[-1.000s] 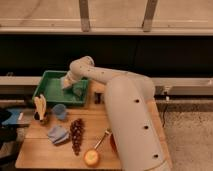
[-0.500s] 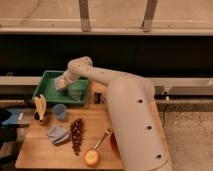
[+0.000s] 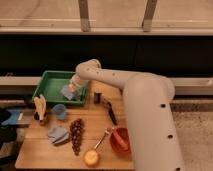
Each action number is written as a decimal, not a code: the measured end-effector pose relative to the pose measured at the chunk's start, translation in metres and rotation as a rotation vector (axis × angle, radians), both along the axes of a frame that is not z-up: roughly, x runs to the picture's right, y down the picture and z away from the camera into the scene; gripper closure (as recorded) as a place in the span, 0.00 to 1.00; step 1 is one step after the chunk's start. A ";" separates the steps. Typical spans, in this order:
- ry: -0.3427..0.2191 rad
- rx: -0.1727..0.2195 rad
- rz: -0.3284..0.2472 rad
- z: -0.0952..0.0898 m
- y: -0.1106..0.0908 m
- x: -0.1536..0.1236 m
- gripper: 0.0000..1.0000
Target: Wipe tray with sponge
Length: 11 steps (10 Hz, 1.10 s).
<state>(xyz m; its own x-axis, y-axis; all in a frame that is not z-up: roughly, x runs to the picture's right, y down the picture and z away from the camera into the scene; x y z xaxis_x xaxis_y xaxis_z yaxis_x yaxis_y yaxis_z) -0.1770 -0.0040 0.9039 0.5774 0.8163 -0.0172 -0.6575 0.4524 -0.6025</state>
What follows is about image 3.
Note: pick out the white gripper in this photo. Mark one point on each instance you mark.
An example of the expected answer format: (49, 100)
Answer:
(76, 83)

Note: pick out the blue grey sponge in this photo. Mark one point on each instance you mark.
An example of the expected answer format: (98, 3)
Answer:
(68, 94)

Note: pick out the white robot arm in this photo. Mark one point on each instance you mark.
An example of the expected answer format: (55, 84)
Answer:
(146, 99)

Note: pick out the green plastic tray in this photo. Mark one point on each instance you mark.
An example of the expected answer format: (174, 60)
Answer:
(50, 87)

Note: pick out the small blue cup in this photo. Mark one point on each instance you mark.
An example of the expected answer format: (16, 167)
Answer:
(59, 110)

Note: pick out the banana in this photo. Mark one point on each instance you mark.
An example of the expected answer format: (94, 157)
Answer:
(40, 107)

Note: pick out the dark grape bunch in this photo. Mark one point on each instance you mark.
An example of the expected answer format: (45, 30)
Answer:
(76, 130)

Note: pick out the blue folded cloth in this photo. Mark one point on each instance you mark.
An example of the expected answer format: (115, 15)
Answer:
(57, 135)

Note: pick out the metal spoon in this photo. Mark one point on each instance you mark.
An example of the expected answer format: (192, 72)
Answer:
(106, 133)

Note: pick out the blue object at left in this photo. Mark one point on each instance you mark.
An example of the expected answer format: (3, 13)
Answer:
(15, 116)

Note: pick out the red bowl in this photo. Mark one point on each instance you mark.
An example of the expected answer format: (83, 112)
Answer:
(123, 132)

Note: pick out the yellow apple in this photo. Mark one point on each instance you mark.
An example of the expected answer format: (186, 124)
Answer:
(91, 158)

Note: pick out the orange carrot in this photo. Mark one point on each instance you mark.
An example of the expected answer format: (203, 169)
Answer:
(119, 139)

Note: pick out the black handled knife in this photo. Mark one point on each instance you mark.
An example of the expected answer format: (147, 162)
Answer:
(108, 106)

